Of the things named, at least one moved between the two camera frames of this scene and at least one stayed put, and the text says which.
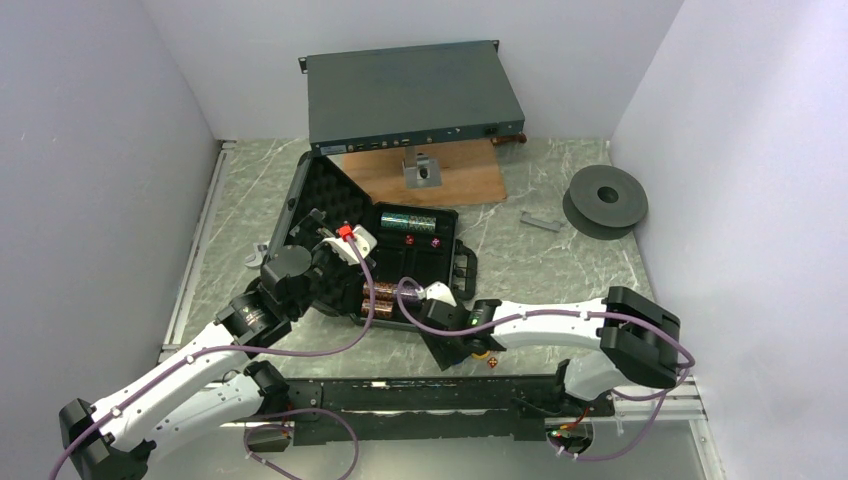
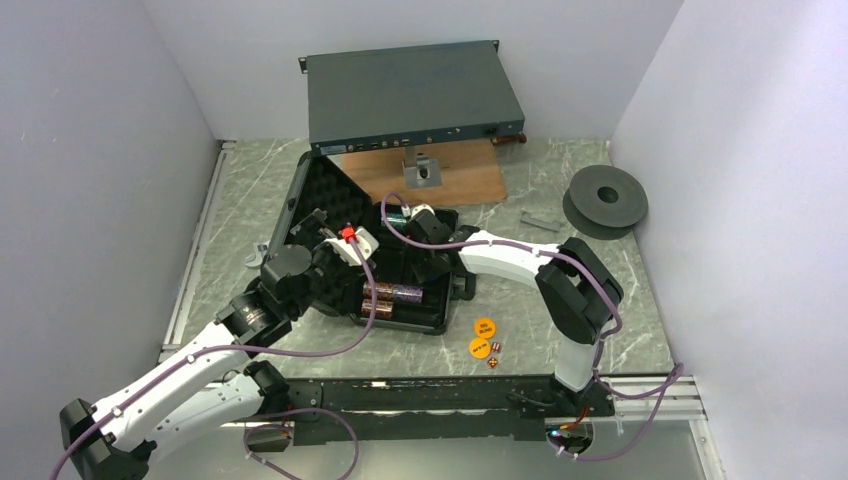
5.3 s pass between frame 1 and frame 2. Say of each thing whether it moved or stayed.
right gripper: moved
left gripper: stayed
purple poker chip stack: stayed
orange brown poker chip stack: stayed
